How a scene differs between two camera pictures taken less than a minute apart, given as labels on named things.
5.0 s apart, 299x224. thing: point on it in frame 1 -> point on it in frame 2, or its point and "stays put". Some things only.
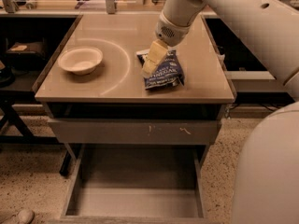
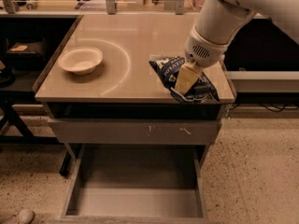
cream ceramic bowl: x=81 y=60 stays put
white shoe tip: x=23 y=217 stays put
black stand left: x=27 y=47 stays put
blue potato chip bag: x=169 y=74 -> x=200 y=91
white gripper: x=170 y=34 -> x=204 y=52
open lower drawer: x=135 y=184 stays put
